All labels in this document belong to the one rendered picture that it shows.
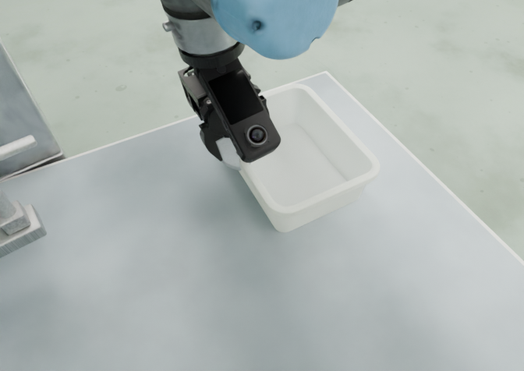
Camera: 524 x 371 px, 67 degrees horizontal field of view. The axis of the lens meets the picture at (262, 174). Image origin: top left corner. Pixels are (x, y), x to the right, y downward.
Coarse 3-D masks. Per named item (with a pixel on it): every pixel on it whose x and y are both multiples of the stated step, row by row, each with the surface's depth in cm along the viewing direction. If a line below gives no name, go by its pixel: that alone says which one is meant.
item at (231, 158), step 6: (222, 138) 50; (228, 138) 50; (222, 144) 51; (228, 144) 51; (222, 150) 51; (228, 150) 52; (234, 150) 53; (222, 156) 52; (228, 156) 53; (234, 156) 53; (222, 162) 53; (228, 162) 54; (234, 162) 54; (234, 168) 56; (240, 168) 56
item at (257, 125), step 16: (240, 64) 43; (208, 80) 42; (224, 80) 42; (240, 80) 42; (208, 96) 44; (224, 96) 42; (240, 96) 42; (256, 96) 42; (224, 112) 42; (240, 112) 42; (256, 112) 42; (240, 128) 42; (256, 128) 42; (272, 128) 42; (240, 144) 41; (256, 144) 41; (272, 144) 42; (256, 160) 43
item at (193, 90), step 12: (240, 48) 41; (192, 60) 40; (204, 60) 40; (216, 60) 40; (228, 60) 41; (180, 72) 49; (192, 72) 49; (192, 84) 47; (192, 96) 48; (204, 96) 46; (192, 108) 52; (204, 108) 46; (204, 120) 47; (216, 120) 46; (216, 132) 48
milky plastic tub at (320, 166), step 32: (288, 96) 66; (288, 128) 69; (320, 128) 64; (288, 160) 64; (320, 160) 64; (352, 160) 59; (256, 192) 52; (288, 192) 60; (320, 192) 60; (352, 192) 56; (288, 224) 54
